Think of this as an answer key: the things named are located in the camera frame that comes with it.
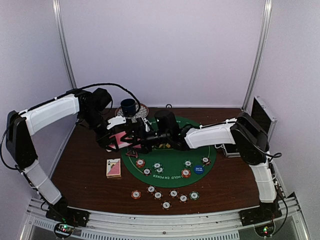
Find dark blue mug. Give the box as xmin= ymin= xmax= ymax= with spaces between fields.
xmin=120 ymin=98 xmax=136 ymax=118

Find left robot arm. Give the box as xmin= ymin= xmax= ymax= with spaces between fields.
xmin=1 ymin=88 xmax=126 ymax=222

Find playing card box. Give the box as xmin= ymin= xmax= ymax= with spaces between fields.
xmin=106 ymin=158 xmax=121 ymax=178

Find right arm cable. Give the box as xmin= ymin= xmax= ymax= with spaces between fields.
xmin=259 ymin=147 xmax=288 ymax=226

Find blue small blind button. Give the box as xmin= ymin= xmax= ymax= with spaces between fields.
xmin=193 ymin=165 xmax=205 ymax=175

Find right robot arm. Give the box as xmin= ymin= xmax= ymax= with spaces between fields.
xmin=121 ymin=109 xmax=282 ymax=221

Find red chips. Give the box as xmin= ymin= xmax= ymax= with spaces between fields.
xmin=181 ymin=169 xmax=191 ymax=178
xmin=135 ymin=158 xmax=146 ymax=169

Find scattered brown chip three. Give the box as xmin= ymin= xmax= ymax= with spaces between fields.
xmin=161 ymin=201 xmax=172 ymax=210

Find red poker chip stack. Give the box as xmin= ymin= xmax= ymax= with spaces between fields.
xmin=131 ymin=190 xmax=142 ymax=200

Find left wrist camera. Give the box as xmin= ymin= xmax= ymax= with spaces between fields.
xmin=106 ymin=116 xmax=127 ymax=130

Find aluminium poker chip case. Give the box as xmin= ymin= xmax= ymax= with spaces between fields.
xmin=214 ymin=95 xmax=278 ymax=158

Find front aluminium rail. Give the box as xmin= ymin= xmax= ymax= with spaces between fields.
xmin=23 ymin=191 xmax=308 ymax=240

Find patterned ceramic saucer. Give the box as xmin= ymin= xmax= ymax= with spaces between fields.
xmin=114 ymin=103 xmax=149 ymax=123

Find scattered brown chip one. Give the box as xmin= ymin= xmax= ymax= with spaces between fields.
xmin=146 ymin=185 xmax=156 ymax=194

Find pink playing card deck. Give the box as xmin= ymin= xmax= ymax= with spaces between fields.
xmin=110 ymin=131 xmax=131 ymax=149

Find brown chip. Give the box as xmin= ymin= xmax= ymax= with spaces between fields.
xmin=142 ymin=168 xmax=152 ymax=176
xmin=201 ymin=157 xmax=211 ymax=166

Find right aluminium frame post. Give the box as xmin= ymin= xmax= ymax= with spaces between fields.
xmin=241 ymin=0 xmax=273 ymax=112

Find scattered brown chip two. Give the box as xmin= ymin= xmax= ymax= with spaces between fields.
xmin=153 ymin=191 xmax=163 ymax=200

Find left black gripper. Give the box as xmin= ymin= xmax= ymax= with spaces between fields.
xmin=80 ymin=108 xmax=119 ymax=152

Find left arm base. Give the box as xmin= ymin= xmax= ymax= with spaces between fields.
xmin=45 ymin=208 xmax=90 ymax=239

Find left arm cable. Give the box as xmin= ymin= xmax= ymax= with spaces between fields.
xmin=74 ymin=83 xmax=142 ymax=118

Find round green poker mat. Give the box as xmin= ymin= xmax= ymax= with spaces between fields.
xmin=120 ymin=115 xmax=218 ymax=189

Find green chips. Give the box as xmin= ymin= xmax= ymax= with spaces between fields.
xmin=183 ymin=160 xmax=193 ymax=168
xmin=152 ymin=162 xmax=164 ymax=174

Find triangular black red dealer button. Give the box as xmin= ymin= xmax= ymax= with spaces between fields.
xmin=125 ymin=149 xmax=139 ymax=159

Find aluminium frame post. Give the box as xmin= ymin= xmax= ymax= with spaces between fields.
xmin=241 ymin=0 xmax=273 ymax=112
xmin=52 ymin=0 xmax=78 ymax=89

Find green poker chip stack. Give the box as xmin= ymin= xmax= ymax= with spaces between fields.
xmin=189 ymin=191 xmax=200 ymax=201

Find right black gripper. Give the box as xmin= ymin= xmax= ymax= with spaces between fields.
xmin=121 ymin=125 xmax=171 ymax=154

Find left aluminium frame post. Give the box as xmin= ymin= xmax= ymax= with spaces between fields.
xmin=52 ymin=0 xmax=78 ymax=89

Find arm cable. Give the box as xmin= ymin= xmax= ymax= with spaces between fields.
xmin=74 ymin=83 xmax=142 ymax=118
xmin=259 ymin=147 xmax=288 ymax=226

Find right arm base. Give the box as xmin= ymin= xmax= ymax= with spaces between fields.
xmin=239 ymin=207 xmax=282 ymax=238

